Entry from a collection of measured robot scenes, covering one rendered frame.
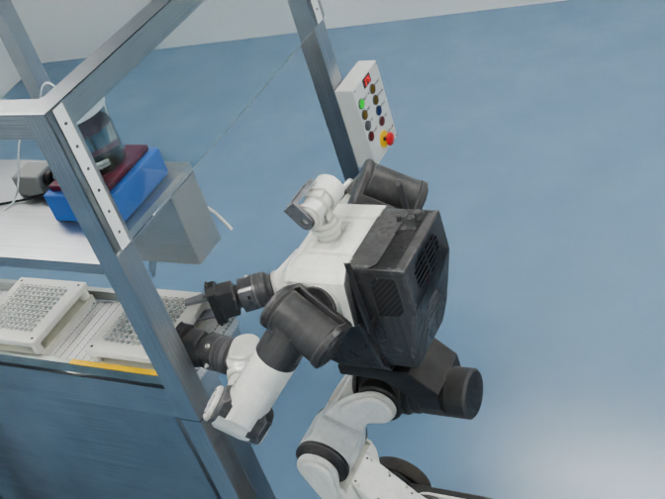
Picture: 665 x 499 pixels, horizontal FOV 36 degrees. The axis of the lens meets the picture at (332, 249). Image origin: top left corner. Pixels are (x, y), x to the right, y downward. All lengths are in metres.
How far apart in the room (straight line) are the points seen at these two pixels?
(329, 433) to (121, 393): 0.54
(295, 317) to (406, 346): 0.27
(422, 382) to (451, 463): 1.11
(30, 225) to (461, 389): 1.06
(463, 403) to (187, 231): 0.76
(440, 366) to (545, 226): 1.93
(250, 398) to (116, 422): 0.91
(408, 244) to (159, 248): 0.75
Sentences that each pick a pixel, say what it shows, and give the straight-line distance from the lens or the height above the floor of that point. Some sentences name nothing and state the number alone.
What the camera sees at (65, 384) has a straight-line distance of 2.81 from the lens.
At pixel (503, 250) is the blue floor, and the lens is 4.06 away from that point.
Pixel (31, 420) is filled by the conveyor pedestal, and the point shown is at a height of 0.60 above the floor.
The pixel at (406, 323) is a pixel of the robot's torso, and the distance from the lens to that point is 2.07.
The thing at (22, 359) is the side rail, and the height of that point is 0.91.
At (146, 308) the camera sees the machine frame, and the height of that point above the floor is 1.20.
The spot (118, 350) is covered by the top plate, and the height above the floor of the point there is 0.96.
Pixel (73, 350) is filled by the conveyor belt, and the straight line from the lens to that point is 2.82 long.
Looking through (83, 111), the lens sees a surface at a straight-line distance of 2.10.
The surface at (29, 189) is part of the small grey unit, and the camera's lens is 2.60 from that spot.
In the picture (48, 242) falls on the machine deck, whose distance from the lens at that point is 2.40.
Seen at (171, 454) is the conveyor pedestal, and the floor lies 0.55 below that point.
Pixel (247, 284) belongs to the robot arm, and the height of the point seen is 1.00.
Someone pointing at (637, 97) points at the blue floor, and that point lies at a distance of 4.85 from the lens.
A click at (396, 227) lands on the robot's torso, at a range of 2.09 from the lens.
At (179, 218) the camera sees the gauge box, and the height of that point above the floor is 1.24.
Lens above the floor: 2.45
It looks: 34 degrees down
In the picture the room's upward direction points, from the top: 19 degrees counter-clockwise
